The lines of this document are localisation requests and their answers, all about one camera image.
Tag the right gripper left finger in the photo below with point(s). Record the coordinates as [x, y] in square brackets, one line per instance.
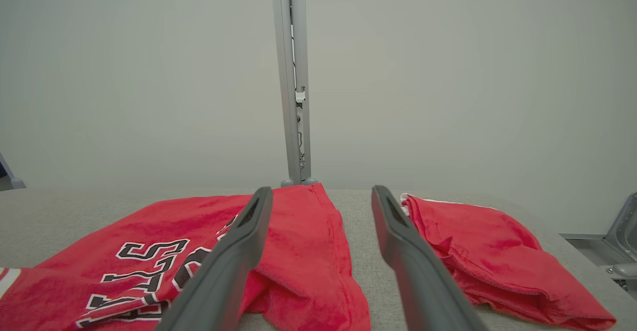
[224, 271]

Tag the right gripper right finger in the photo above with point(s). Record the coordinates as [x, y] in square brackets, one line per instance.
[423, 281]

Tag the red shorts white trim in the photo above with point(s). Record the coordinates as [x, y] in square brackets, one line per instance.
[497, 261]

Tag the red basketball jersey number 23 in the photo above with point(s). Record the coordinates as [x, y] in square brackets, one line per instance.
[308, 251]

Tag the small white plastic clip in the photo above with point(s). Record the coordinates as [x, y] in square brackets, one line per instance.
[300, 95]

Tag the grey curved stand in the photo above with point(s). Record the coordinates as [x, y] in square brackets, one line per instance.
[10, 179]

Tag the grey metal partition post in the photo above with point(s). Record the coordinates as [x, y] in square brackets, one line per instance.
[286, 72]

